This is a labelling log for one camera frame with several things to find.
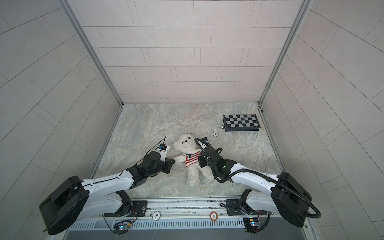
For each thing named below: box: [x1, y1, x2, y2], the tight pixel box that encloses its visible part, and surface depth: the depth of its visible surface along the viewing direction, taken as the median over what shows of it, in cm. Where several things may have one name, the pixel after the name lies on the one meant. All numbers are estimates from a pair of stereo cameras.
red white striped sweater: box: [183, 151, 201, 167], surface depth 82 cm
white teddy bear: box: [173, 134, 211, 187], surface depth 82 cm
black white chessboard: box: [222, 114, 261, 132], surface depth 104 cm
